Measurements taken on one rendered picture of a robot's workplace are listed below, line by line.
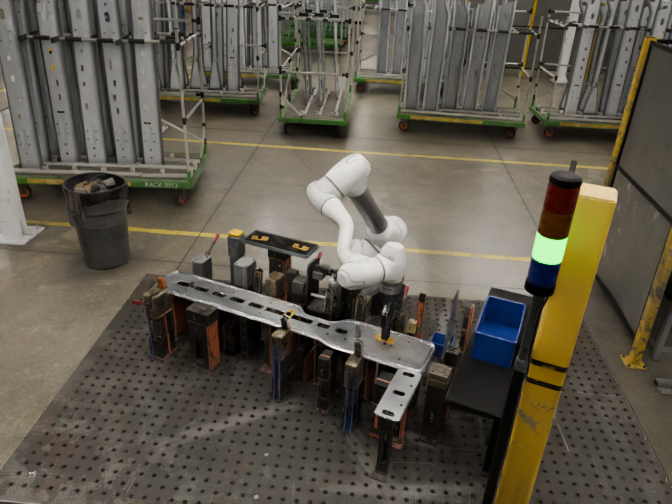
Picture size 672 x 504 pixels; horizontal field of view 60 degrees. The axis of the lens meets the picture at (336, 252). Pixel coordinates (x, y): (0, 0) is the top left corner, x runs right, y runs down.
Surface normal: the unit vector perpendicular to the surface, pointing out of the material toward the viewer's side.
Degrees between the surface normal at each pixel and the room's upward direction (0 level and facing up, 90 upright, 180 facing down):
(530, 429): 90
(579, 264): 90
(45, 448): 0
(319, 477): 0
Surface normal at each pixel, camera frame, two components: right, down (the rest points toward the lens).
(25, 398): 0.04, -0.88
